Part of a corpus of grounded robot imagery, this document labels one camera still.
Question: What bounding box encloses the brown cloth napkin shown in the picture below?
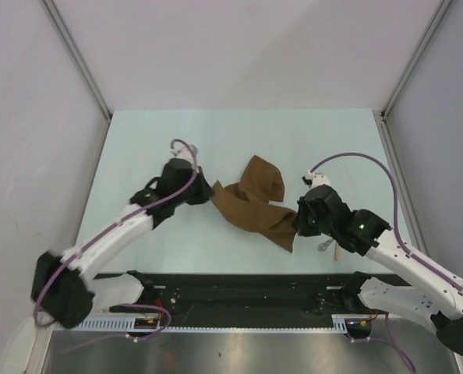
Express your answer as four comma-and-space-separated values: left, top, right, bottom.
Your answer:
211, 155, 297, 252

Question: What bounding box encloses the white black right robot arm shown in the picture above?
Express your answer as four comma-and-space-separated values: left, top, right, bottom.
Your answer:
296, 185, 463, 356

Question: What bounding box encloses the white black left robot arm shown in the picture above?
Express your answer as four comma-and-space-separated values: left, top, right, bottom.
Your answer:
30, 157, 213, 329

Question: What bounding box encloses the silver ornate spoon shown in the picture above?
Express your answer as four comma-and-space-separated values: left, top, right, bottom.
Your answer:
317, 239, 334, 252

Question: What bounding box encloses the silver fork wooden handle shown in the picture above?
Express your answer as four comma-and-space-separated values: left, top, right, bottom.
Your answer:
334, 242, 341, 261

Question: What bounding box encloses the white slotted cable duct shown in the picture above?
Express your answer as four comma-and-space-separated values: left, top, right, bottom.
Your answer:
72, 316, 373, 337

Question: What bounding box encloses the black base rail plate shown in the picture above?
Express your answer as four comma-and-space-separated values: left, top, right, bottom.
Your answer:
98, 272, 437, 328

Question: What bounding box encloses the aluminium side rail profile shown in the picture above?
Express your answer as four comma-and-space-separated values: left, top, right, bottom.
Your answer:
373, 111, 463, 374

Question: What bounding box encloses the left aluminium frame post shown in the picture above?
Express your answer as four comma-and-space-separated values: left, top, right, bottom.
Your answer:
40, 0, 113, 124

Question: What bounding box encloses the aluminium frame post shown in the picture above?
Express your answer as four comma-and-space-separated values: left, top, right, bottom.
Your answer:
380, 0, 456, 121
40, 0, 113, 124

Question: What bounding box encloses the right aluminium frame post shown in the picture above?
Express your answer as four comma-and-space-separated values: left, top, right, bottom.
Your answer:
380, 0, 456, 121

